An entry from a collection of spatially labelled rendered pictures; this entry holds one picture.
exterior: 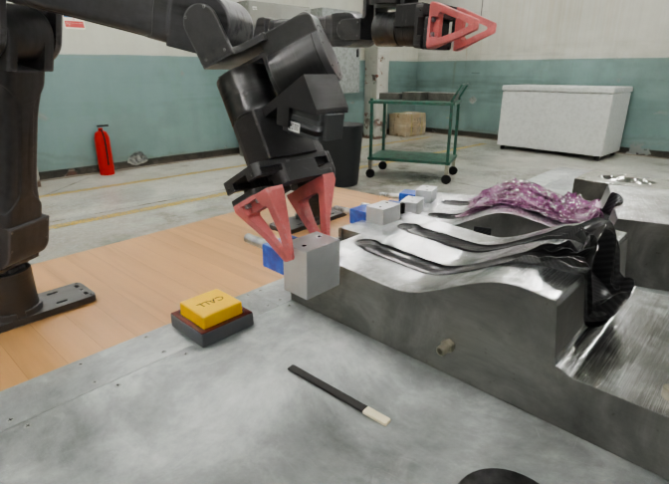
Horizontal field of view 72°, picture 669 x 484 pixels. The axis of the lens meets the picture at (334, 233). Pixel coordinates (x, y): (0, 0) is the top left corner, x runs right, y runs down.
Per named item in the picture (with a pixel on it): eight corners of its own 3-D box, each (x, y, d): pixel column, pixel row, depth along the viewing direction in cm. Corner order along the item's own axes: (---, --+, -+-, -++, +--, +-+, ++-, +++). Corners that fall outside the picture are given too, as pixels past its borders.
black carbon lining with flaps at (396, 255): (346, 257, 69) (347, 195, 66) (408, 231, 80) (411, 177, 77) (604, 348, 46) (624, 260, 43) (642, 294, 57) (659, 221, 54)
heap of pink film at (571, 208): (451, 220, 89) (455, 180, 87) (469, 198, 104) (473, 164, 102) (604, 241, 78) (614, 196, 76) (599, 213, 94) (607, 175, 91)
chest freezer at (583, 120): (620, 154, 661) (634, 86, 630) (600, 161, 611) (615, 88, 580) (518, 143, 766) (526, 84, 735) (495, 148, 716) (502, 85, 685)
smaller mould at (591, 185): (569, 204, 122) (573, 178, 119) (587, 193, 132) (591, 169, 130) (659, 220, 109) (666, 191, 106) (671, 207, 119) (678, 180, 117)
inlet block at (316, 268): (231, 263, 56) (228, 221, 54) (264, 252, 59) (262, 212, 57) (307, 300, 48) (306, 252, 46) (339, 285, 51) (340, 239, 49)
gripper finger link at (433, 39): (495, 3, 71) (441, 6, 77) (475, -3, 66) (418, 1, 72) (489, 50, 74) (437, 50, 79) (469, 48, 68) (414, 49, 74)
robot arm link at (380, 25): (418, 4, 81) (386, 7, 85) (400, 1, 77) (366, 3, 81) (415, 47, 83) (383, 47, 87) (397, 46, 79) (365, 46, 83)
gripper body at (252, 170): (334, 165, 51) (310, 102, 51) (260, 180, 44) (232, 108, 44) (299, 184, 55) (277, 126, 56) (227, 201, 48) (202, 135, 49)
